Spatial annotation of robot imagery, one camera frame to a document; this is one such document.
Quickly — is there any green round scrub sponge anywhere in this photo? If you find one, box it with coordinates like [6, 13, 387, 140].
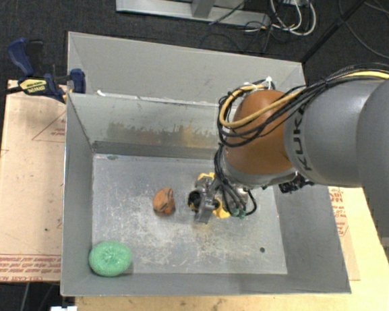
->
[86, 238, 134, 279]

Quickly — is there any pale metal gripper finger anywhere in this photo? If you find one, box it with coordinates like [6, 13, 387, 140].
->
[194, 180, 210, 197]
[193, 202, 212, 225]

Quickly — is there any grey metal bin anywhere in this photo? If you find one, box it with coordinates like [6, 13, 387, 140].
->
[45, 31, 373, 311]

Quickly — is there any brown cardboard board red print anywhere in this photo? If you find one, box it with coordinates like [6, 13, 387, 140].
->
[0, 79, 377, 311]

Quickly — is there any orange-brown crumpled toy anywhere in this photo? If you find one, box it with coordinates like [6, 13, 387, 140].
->
[151, 185, 178, 215]

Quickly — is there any yellow and black toy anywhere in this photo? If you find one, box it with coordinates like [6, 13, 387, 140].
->
[186, 170, 235, 221]

